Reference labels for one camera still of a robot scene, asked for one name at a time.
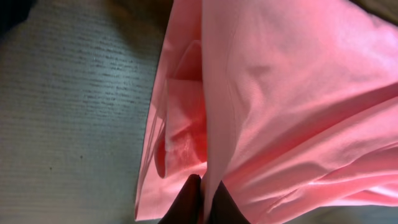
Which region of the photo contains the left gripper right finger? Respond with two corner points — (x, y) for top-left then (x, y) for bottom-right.
(207, 182), (249, 224)

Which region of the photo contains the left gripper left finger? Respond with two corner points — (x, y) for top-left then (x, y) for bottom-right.
(159, 174), (202, 224)

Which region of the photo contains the black folded shirt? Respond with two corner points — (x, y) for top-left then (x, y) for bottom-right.
(0, 0), (37, 36)

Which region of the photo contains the pink shirt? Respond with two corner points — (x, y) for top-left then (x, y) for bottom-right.
(135, 0), (397, 223)

